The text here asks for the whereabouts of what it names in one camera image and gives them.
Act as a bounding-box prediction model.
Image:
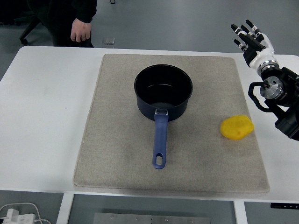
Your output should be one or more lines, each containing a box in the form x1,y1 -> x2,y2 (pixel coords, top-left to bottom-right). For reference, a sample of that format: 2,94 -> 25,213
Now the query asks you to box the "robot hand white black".
230,20 -> 279,71

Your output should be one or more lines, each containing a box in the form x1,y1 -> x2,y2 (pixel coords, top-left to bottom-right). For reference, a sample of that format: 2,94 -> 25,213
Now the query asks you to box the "yellow potato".
220,114 -> 255,140

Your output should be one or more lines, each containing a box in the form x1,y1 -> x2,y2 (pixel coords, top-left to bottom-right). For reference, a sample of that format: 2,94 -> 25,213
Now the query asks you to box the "black table control panel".
270,203 -> 299,209

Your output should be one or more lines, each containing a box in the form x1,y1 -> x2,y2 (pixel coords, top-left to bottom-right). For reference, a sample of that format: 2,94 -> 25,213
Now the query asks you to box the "white table leg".
57,193 -> 74,224
233,200 -> 248,224

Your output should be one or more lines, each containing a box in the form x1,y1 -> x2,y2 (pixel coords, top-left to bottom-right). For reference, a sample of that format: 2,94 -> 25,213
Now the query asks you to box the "beige fabric mat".
73,53 -> 271,194

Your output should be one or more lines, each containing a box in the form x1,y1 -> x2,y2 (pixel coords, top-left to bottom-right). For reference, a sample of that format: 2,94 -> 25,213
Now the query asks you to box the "person's hand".
70,18 -> 92,43

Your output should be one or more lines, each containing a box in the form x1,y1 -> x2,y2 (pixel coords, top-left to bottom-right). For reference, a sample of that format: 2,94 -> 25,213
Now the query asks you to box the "grey metal plate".
93,212 -> 212,224

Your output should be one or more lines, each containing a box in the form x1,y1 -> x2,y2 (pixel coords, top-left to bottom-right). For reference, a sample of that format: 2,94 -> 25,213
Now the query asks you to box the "person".
25,0 -> 98,48

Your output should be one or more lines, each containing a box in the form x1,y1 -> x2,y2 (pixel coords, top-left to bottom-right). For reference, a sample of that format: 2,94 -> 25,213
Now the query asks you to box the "black office chair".
0,0 -> 42,45

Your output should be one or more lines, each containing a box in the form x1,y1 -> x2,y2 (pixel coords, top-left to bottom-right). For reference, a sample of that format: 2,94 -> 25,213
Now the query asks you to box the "white power strip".
0,208 -> 36,224

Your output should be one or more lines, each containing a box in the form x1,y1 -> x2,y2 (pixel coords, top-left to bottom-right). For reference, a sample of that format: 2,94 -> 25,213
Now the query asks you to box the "blue pot with handle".
134,64 -> 194,170

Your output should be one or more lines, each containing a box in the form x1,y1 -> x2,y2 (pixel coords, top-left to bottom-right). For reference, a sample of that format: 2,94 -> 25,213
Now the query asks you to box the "white cable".
0,202 -> 58,224

